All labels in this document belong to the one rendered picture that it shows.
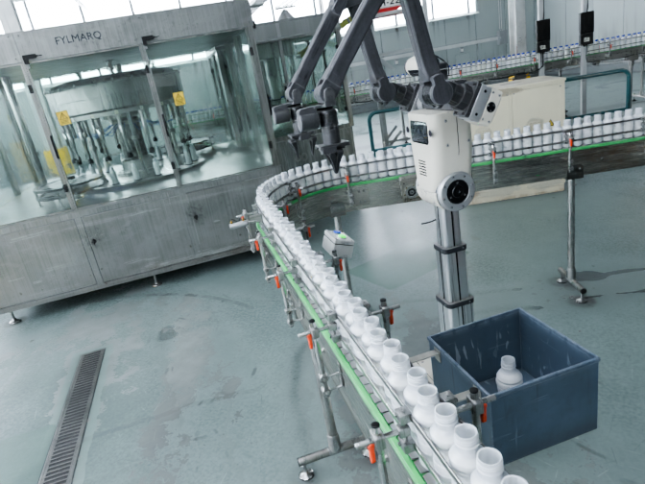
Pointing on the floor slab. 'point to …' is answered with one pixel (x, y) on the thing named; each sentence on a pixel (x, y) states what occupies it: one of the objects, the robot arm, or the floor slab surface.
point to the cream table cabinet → (552, 95)
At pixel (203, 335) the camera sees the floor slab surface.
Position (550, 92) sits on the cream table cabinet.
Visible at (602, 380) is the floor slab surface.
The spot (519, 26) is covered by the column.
